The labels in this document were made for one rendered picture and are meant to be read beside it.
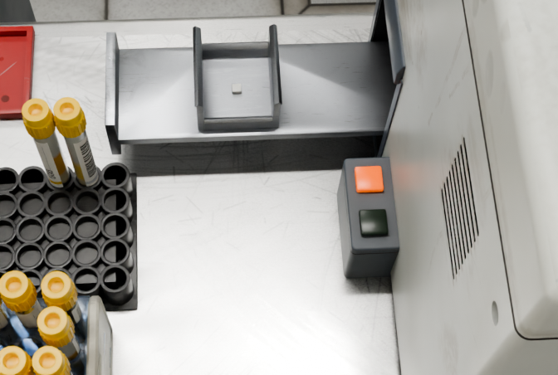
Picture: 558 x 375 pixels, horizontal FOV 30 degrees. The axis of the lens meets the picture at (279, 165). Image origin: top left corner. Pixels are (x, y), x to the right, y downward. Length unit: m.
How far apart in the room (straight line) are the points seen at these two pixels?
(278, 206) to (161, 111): 0.10
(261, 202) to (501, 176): 0.30
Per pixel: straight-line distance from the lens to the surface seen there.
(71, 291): 0.54
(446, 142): 0.48
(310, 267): 0.65
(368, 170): 0.62
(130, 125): 0.65
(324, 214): 0.67
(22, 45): 0.74
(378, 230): 0.61
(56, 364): 0.52
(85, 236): 0.65
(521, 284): 0.38
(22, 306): 0.54
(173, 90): 0.66
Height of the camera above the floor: 1.49
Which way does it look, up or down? 64 degrees down
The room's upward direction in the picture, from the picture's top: 5 degrees clockwise
